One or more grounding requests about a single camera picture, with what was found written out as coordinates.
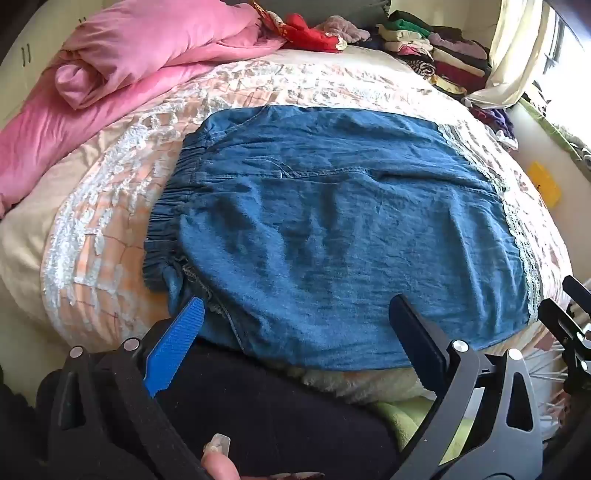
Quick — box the purple clothes pile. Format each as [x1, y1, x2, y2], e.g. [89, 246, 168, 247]
[468, 105, 520, 151]

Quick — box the yellow bag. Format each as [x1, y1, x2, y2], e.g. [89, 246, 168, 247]
[527, 161, 563, 204]

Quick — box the stack of folded clothes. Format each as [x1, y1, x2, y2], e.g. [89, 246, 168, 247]
[376, 10, 492, 95]

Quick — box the yellow-green cloth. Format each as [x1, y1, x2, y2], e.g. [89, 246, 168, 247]
[373, 396, 468, 468]

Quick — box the blue denim pants lace trim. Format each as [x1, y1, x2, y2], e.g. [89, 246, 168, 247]
[143, 105, 542, 373]

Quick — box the orange blanket white fluffy pattern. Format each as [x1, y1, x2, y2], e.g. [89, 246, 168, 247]
[41, 60, 574, 352]

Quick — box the cream curtain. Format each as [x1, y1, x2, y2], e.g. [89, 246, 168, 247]
[464, 0, 570, 110]

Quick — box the red cloth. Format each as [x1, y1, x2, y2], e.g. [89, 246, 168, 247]
[252, 2, 347, 52]

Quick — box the white wardrobe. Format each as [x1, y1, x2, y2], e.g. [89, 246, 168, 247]
[0, 0, 109, 127]

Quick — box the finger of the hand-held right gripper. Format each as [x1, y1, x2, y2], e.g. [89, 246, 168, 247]
[538, 298, 591, 385]
[561, 276, 591, 315]

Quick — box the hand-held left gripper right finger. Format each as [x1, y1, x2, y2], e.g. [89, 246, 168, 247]
[389, 294, 546, 480]

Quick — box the mauve fluffy cloth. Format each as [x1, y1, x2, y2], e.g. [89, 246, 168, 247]
[323, 15, 372, 43]

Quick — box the person's left hand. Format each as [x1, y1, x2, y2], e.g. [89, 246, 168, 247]
[200, 433, 242, 480]

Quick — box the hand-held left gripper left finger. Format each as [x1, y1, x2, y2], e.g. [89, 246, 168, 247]
[48, 298, 211, 480]

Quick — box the cream bed sheet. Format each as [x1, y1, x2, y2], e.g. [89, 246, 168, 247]
[0, 44, 430, 374]

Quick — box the white wire rack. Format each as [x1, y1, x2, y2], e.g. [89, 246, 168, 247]
[519, 330, 585, 444]

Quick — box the person's black clothing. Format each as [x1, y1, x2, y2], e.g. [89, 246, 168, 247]
[0, 340, 402, 480]

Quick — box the patterned quilt green edge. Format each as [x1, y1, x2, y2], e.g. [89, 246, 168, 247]
[522, 98, 591, 163]

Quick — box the pink quilt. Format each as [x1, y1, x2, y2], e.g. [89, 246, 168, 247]
[0, 0, 289, 217]

